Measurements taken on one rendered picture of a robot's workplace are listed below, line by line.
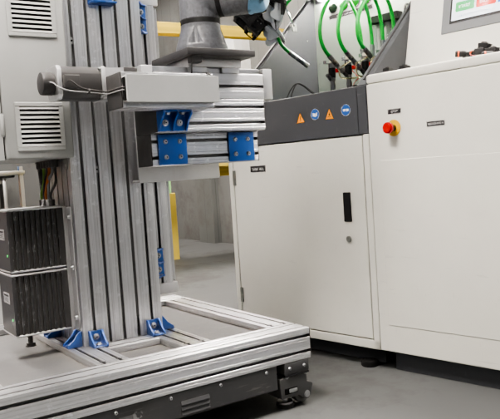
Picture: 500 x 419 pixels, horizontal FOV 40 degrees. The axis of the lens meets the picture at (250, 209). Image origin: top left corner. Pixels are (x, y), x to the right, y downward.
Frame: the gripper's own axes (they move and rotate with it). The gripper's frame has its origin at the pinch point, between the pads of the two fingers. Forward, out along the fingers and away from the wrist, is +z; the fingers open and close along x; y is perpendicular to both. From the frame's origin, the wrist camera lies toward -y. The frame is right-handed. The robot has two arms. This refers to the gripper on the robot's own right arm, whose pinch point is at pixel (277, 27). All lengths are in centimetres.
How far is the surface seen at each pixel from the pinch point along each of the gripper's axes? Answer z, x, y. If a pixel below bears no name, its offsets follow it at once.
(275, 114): 30.5, -6.9, -3.1
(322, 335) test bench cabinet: 112, 10, -3
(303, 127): 36.7, 6.7, -3.1
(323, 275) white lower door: 90, 12, -3
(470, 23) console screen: 8, 59, -28
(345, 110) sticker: 32.6, 25.9, -3.0
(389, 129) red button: 41, 46, 1
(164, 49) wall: -90, -444, -284
